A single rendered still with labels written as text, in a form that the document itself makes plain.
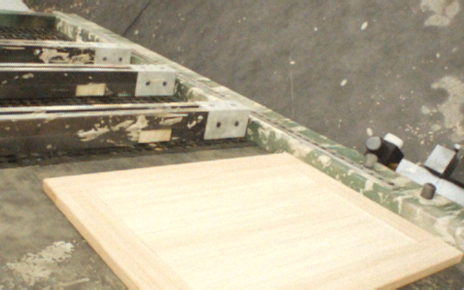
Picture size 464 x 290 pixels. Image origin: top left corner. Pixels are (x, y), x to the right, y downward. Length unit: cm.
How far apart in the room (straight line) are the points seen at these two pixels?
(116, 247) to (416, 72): 176
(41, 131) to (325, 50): 175
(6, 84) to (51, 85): 11
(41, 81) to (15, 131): 36
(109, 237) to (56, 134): 34
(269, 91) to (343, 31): 43
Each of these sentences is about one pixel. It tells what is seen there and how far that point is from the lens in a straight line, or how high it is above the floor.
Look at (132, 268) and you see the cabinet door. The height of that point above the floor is 136.
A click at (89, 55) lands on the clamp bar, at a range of 169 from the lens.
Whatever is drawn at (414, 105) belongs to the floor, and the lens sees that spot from 225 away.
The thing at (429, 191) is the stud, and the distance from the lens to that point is 110.
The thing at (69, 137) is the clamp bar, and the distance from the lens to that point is 107.
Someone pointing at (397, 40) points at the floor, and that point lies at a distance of 245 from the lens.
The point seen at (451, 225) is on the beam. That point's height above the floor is 90.
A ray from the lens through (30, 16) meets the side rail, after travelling 225.
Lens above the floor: 186
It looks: 44 degrees down
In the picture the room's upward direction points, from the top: 55 degrees counter-clockwise
